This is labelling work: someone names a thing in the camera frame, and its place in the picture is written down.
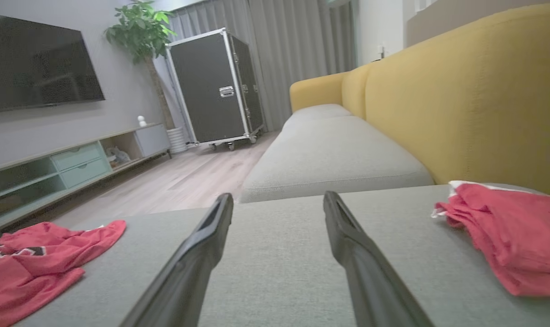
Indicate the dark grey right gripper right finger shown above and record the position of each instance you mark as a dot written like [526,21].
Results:
[370,281]

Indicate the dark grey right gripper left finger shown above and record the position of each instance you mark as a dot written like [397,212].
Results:
[188,272]

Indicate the red shorts with white stripe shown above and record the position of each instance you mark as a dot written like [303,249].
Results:
[516,240]

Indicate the red jersey number 23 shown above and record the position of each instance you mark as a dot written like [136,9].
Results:
[34,272]

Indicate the large grey sofa ottoman cushion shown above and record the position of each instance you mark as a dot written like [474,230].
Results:
[279,263]

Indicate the grey sofa seat cushion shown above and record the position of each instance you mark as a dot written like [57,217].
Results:
[316,113]
[334,159]

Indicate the white ribbed plant pot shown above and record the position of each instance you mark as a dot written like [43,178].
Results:
[177,141]

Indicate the grey toy in cabinet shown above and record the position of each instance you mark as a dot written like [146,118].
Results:
[119,156]

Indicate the mint and wood tv cabinet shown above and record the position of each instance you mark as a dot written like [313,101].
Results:
[75,165]

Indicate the small white figurine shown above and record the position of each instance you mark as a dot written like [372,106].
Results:
[142,121]

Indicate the black flight case on wheels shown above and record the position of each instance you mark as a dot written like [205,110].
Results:
[211,91]

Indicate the yellow and grey sofa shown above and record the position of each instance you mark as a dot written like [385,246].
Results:
[466,100]

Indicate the grey curtain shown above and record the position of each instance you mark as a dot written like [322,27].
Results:
[293,50]

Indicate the green potted tree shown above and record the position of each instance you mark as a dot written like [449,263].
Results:
[141,32]

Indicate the black flat screen television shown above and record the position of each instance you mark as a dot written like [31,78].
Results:
[34,63]

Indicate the white wall socket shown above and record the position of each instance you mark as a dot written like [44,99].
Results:
[382,51]

